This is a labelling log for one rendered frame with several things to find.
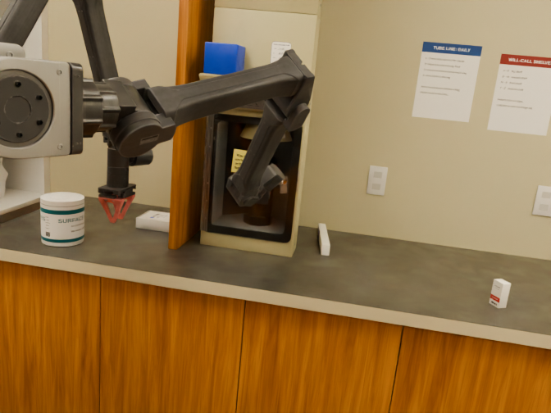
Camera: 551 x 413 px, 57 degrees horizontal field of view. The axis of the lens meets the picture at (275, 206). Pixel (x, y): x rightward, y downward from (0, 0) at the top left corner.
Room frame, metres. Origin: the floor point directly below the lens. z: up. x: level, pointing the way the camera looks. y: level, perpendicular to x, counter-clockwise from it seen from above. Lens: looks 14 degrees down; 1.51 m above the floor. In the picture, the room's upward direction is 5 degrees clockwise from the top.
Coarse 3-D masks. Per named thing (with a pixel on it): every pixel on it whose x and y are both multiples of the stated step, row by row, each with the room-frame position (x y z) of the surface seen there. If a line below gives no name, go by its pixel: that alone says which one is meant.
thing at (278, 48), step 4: (272, 44) 1.64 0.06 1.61; (276, 44) 1.64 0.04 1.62; (280, 44) 1.64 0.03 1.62; (284, 44) 1.64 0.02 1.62; (288, 44) 1.64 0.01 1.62; (272, 48) 1.64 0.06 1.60; (276, 48) 1.64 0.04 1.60; (280, 48) 1.64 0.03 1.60; (284, 48) 1.64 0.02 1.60; (288, 48) 1.64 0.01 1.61; (272, 52) 1.64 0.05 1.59; (276, 52) 1.64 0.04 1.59; (280, 52) 1.64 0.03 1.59; (272, 56) 1.64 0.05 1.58; (276, 56) 1.64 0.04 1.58; (280, 56) 1.64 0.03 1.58; (272, 60) 1.64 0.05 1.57; (276, 60) 1.64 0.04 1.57
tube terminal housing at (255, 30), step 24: (216, 24) 1.67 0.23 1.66; (240, 24) 1.66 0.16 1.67; (264, 24) 1.65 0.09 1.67; (288, 24) 1.64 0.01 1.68; (312, 24) 1.63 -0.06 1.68; (264, 48) 1.65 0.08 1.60; (312, 48) 1.63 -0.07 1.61; (312, 72) 1.67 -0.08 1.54; (216, 240) 1.66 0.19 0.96; (240, 240) 1.65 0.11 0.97; (264, 240) 1.64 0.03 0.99
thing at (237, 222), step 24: (216, 120) 1.66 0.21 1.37; (240, 120) 1.64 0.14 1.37; (216, 144) 1.66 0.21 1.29; (240, 144) 1.64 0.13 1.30; (288, 144) 1.62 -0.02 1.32; (216, 168) 1.66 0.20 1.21; (288, 168) 1.62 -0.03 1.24; (216, 192) 1.65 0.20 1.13; (288, 192) 1.62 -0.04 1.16; (216, 216) 1.65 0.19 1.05; (240, 216) 1.64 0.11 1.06; (264, 216) 1.63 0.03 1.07; (288, 216) 1.62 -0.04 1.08; (288, 240) 1.61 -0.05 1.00
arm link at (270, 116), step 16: (272, 112) 1.10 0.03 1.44; (304, 112) 1.07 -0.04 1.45; (272, 128) 1.12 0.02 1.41; (288, 128) 1.09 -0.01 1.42; (256, 144) 1.19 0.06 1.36; (272, 144) 1.18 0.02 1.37; (256, 160) 1.21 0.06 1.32; (240, 176) 1.28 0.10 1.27; (256, 176) 1.27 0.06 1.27; (240, 192) 1.30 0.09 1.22; (256, 192) 1.33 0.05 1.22
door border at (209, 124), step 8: (208, 120) 1.66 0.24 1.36; (208, 128) 1.66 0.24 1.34; (208, 136) 1.66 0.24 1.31; (208, 144) 1.66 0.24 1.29; (208, 152) 1.66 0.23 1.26; (208, 160) 1.66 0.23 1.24; (208, 168) 1.66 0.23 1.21; (208, 176) 1.66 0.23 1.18; (208, 184) 1.66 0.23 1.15; (208, 192) 1.66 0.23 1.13; (208, 200) 1.66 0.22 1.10; (200, 216) 1.66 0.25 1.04
